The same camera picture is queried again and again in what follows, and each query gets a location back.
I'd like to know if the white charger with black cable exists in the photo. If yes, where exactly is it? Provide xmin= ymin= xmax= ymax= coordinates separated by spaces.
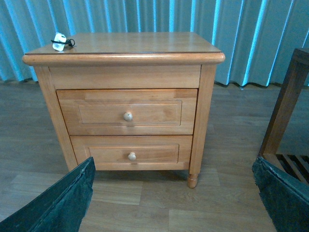
xmin=51 ymin=32 xmax=75 ymax=52

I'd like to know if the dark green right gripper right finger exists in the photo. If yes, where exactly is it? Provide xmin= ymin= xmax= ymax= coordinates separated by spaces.
xmin=252 ymin=157 xmax=309 ymax=232

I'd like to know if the wooden drawer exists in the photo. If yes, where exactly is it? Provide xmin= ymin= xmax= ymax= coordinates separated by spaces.
xmin=71 ymin=135 xmax=192 ymax=171
xmin=57 ymin=89 xmax=197 ymax=135

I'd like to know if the dark brown wooden furniture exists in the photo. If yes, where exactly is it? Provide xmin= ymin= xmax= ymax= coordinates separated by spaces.
xmin=258 ymin=48 xmax=309 ymax=184

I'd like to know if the round knob of drawer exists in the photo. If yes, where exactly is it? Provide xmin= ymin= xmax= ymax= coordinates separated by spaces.
xmin=123 ymin=112 xmax=133 ymax=122
xmin=127 ymin=152 xmax=137 ymax=161

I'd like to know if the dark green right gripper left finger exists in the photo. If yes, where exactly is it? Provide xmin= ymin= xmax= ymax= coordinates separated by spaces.
xmin=0 ymin=157 xmax=96 ymax=232

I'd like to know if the light wooden nightstand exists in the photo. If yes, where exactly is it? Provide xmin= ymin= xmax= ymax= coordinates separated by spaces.
xmin=23 ymin=32 xmax=225 ymax=188

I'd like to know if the pale blue-green curtain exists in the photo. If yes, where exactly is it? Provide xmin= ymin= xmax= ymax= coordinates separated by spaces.
xmin=0 ymin=0 xmax=309 ymax=86

